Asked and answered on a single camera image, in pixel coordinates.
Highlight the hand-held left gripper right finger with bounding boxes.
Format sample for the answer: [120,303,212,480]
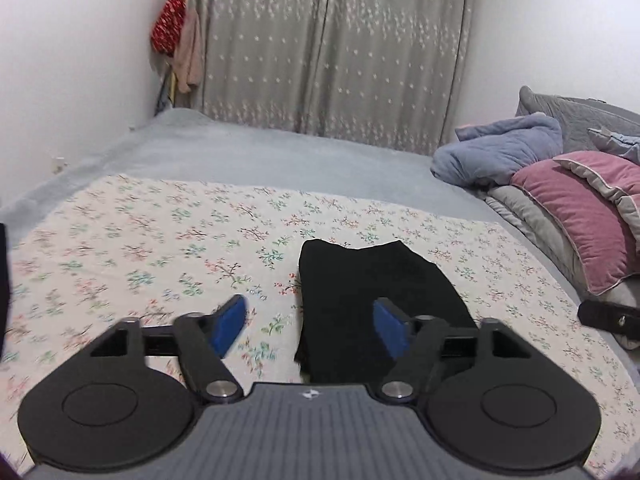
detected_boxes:
[372,297,533,405]

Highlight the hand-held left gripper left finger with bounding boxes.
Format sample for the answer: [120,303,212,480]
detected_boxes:
[87,294,248,405]

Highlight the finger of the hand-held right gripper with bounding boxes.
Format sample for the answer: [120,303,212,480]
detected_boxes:
[577,300,640,352]

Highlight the black pants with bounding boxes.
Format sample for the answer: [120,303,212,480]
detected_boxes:
[294,240,478,384]

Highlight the pink pillow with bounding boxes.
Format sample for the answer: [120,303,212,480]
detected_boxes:
[510,150,640,297]

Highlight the floral bed sheet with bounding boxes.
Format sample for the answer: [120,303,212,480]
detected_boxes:
[0,174,632,477]

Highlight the grey folded quilt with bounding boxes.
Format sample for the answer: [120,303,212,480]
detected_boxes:
[482,184,640,313]

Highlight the grey bed cover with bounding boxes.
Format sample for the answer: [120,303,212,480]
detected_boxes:
[0,107,640,361]

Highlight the blue-grey quilt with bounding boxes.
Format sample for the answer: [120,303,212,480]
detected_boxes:
[431,112,565,189]

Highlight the grey pillow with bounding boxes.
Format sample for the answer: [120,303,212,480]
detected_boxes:
[515,85,640,157]

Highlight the pile of folded black clothes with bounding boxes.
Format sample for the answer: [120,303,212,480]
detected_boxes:
[0,222,11,348]

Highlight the yellow pole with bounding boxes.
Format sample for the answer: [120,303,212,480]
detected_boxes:
[156,0,197,115]

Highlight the pink hanging towel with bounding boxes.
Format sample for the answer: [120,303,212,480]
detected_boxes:
[172,7,205,95]

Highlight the grey star-print curtain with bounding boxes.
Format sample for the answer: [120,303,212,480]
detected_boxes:
[192,0,476,157]

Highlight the red patterned hanging cloth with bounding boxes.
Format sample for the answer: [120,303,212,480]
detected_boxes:
[151,0,189,57]

